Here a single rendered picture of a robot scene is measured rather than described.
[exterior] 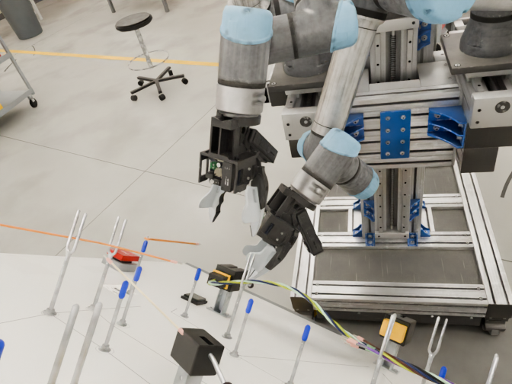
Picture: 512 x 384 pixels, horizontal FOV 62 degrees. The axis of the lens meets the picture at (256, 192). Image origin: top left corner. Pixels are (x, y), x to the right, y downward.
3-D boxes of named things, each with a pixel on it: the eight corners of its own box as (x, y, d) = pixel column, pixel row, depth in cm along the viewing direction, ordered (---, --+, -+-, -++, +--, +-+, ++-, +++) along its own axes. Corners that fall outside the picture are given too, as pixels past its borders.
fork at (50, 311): (39, 310, 56) (72, 208, 56) (52, 309, 58) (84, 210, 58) (46, 316, 55) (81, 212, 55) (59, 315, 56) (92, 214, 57)
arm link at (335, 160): (372, 152, 87) (351, 134, 81) (339, 196, 88) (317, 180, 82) (346, 138, 92) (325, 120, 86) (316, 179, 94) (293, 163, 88)
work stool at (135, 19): (129, 107, 399) (97, 36, 355) (142, 80, 443) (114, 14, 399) (185, 97, 392) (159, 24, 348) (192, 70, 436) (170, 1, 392)
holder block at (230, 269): (242, 290, 83) (248, 270, 83) (229, 292, 78) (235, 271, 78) (224, 283, 85) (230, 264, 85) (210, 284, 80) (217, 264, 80)
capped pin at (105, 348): (103, 345, 52) (125, 278, 52) (113, 350, 51) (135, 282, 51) (95, 348, 50) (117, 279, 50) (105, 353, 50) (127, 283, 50)
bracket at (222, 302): (232, 316, 81) (239, 291, 81) (225, 318, 79) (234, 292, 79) (212, 307, 83) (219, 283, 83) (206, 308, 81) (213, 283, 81)
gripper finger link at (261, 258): (232, 269, 90) (257, 235, 88) (254, 281, 92) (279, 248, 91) (234, 276, 87) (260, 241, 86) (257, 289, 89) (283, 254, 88)
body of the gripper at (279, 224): (247, 224, 91) (280, 178, 90) (277, 242, 94) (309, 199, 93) (254, 238, 84) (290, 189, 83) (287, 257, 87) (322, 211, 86)
